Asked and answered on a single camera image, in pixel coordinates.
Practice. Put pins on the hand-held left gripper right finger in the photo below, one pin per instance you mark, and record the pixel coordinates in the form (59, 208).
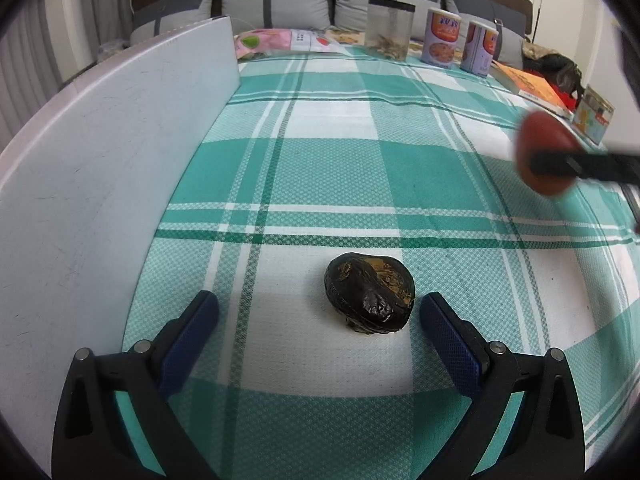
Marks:
(450, 345)

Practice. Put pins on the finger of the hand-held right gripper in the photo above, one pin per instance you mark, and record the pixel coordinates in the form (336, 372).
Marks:
(590, 166)

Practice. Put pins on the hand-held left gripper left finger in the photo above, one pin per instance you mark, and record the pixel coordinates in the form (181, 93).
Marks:
(192, 340)

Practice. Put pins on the red apple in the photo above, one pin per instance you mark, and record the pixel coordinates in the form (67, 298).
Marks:
(542, 132)

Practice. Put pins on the dark wrinkled fruit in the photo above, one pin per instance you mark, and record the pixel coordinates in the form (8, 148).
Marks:
(367, 295)

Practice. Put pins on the small colourful carton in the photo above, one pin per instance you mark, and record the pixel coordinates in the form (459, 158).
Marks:
(594, 115)

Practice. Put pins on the black bag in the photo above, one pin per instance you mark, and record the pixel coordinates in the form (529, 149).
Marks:
(555, 67)

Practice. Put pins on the orange book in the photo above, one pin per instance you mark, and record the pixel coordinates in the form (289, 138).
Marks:
(532, 87)

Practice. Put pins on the purple lidded can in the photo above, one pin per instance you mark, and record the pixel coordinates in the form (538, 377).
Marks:
(479, 50)
(440, 40)

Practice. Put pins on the white board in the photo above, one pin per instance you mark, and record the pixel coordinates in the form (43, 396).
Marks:
(100, 185)

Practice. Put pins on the green white checked cloth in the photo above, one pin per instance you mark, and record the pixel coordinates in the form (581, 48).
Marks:
(350, 160)

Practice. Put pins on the clear plastic jar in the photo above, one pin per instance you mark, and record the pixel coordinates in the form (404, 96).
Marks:
(390, 30)

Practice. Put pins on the white snack packet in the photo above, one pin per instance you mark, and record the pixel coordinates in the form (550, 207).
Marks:
(315, 41)

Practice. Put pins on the pink snack packet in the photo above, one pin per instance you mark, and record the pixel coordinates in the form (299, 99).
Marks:
(262, 44)

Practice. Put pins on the grey curtain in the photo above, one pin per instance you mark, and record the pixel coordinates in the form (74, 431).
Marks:
(30, 60)

